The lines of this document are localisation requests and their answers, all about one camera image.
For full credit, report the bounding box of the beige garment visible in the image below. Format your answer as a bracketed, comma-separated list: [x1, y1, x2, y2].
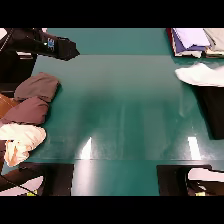
[203, 27, 224, 54]

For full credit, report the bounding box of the cream garment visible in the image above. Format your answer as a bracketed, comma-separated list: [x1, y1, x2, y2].
[0, 123, 48, 168]

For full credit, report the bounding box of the maroon garment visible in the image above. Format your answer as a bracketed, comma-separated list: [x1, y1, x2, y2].
[0, 96, 51, 127]

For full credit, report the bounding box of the lavender garment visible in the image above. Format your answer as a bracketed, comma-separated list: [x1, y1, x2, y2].
[172, 27, 212, 56]

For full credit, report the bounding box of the orange-brown garment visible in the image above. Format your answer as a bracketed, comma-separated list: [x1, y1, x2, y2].
[0, 93, 20, 120]

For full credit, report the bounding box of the grey-brown garment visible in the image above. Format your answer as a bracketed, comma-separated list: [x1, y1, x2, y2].
[13, 72, 61, 103]

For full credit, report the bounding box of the white T-shirt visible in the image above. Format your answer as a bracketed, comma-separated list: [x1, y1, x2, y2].
[174, 62, 224, 88]

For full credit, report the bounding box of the red garment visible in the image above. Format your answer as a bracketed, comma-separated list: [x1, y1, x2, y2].
[165, 27, 177, 57]

